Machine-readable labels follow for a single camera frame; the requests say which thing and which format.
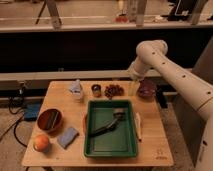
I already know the cream pen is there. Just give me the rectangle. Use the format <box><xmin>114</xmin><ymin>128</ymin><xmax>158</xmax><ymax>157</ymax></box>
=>
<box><xmin>135</xmin><ymin>113</ymin><xmax>142</xmax><ymax>142</ymax></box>

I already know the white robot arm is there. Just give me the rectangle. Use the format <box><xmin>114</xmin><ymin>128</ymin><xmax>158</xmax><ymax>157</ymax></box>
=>
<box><xmin>127</xmin><ymin>40</ymin><xmax>213</xmax><ymax>171</ymax></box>

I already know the green plastic tray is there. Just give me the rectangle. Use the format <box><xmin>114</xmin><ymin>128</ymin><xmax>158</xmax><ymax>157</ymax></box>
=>
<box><xmin>84</xmin><ymin>100</ymin><xmax>138</xmax><ymax>158</ymax></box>

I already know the blue sponge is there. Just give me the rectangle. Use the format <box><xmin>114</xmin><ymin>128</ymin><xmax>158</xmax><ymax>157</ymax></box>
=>
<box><xmin>57</xmin><ymin>127</ymin><xmax>79</xmax><ymax>149</ymax></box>

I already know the black cable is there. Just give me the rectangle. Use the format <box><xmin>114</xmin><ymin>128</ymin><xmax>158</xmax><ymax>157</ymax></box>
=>
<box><xmin>0</xmin><ymin>96</ymin><xmax>28</xmax><ymax>148</ymax></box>

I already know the blue box on floor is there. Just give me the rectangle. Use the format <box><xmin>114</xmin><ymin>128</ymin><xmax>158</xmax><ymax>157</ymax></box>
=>
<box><xmin>24</xmin><ymin>103</ymin><xmax>41</xmax><ymax>121</ymax></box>

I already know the dark red grape bunch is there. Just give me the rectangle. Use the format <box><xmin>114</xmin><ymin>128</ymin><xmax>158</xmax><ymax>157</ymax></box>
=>
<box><xmin>104</xmin><ymin>84</ymin><xmax>124</xmax><ymax>99</ymax></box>

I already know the black dish brush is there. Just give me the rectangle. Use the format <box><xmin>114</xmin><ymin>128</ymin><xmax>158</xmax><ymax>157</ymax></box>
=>
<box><xmin>89</xmin><ymin>108</ymin><xmax>125</xmax><ymax>137</ymax></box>

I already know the dark purple bowl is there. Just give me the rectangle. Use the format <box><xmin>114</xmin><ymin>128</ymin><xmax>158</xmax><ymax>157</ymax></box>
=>
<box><xmin>137</xmin><ymin>79</ymin><xmax>157</xmax><ymax>99</ymax></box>

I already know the small dark metal cup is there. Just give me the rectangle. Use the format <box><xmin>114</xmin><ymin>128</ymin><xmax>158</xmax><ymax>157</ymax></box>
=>
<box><xmin>91</xmin><ymin>84</ymin><xmax>101</xmax><ymax>97</ymax></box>

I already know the brown wooden bowl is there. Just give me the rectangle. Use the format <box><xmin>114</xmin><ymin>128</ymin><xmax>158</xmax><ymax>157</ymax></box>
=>
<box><xmin>37</xmin><ymin>109</ymin><xmax>62</xmax><ymax>134</ymax></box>

